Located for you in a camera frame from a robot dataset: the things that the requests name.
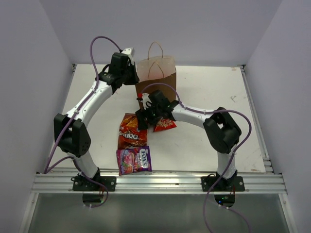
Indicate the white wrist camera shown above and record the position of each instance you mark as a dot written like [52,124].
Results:
[130,53]
[144,100]

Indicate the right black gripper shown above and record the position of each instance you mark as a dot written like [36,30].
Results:
[141,114]

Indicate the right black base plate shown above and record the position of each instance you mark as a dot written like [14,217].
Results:
[234,183]

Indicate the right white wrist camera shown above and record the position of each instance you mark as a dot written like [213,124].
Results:
[144,100]

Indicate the aluminium rail frame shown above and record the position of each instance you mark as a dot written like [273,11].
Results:
[169,199]

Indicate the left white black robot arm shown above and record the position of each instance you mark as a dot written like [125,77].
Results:
[70,129]

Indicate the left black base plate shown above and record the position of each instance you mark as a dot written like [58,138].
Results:
[98,183]

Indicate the small red popcorn snack bag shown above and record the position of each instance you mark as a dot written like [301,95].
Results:
[164,124]

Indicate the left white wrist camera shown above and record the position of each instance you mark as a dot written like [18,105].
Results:
[130,53]

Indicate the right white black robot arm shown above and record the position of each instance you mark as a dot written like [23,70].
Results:
[222,131]

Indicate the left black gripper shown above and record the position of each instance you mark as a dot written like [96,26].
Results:
[135,79]

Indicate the brown paper bag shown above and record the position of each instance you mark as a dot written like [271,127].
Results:
[157,73]

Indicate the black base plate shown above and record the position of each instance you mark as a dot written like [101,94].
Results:
[98,183]
[234,183]

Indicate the purple Fox's candy bag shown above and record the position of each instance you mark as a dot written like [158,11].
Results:
[133,160]

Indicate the red Doritos chip bag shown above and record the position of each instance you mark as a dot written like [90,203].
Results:
[129,134]

